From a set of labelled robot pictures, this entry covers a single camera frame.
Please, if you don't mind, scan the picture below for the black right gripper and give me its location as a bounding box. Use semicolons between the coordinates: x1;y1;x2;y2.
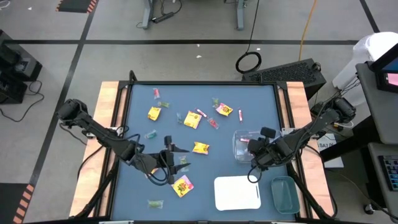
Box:
247;126;296;171

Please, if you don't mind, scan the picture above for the grey keyboard desk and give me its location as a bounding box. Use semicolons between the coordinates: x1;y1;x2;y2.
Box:
366;142;398;218

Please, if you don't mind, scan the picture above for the grey desk leg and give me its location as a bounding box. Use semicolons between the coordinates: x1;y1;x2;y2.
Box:
141;0;155;30
234;0;245;31

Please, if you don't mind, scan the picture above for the black floor cable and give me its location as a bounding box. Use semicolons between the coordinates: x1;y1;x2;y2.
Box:
0;80;45;123

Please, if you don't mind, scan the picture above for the black aluminium table frame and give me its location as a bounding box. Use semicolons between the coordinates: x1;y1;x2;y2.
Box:
74;79;338;224

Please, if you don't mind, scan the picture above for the black coiled cable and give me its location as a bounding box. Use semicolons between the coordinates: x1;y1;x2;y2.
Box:
234;0;262;75

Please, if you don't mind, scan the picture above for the black equipment cart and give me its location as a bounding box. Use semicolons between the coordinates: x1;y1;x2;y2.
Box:
0;29;44;105

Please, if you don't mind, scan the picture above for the clear plastic container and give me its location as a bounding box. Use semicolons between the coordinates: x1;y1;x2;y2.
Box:
232;129;282;163

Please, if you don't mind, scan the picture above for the teal plastic tray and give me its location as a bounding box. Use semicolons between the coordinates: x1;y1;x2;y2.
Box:
270;175;301;215

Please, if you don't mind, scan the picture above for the black hazard-striped floor mat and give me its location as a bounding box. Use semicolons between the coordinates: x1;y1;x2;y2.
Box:
55;0;100;14
0;182;35;224

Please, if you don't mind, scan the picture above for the white paper sheet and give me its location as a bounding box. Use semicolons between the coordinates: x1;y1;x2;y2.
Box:
315;133;345;169

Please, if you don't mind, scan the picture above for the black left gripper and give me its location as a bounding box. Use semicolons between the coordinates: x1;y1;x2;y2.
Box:
136;136;192;185

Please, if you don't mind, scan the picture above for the black screen with pink display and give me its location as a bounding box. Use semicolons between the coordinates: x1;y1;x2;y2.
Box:
368;43;398;93

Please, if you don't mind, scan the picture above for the black perforated computer case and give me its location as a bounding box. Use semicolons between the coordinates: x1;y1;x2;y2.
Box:
241;58;327;101

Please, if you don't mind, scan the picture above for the grey side desk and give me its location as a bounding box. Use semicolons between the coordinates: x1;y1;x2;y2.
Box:
355;60;398;146

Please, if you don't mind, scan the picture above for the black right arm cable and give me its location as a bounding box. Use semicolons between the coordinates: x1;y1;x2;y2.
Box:
247;164;264;184

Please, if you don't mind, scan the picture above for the dark computer keyboard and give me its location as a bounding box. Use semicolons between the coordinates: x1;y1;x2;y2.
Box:
377;154;398;192

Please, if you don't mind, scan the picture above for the yellow power cable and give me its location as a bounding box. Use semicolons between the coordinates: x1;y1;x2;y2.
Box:
298;0;318;62

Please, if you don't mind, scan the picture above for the black power strip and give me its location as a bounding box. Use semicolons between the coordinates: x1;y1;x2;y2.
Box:
151;11;175;24

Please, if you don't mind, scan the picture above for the white charger cable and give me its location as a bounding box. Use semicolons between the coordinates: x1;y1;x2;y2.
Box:
334;119;355;129

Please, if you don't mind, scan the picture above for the white plastic bin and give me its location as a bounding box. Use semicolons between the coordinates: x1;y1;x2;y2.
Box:
213;175;262;212

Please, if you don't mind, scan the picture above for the white plastic cover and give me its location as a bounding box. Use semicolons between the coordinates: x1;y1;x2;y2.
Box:
331;31;398;108

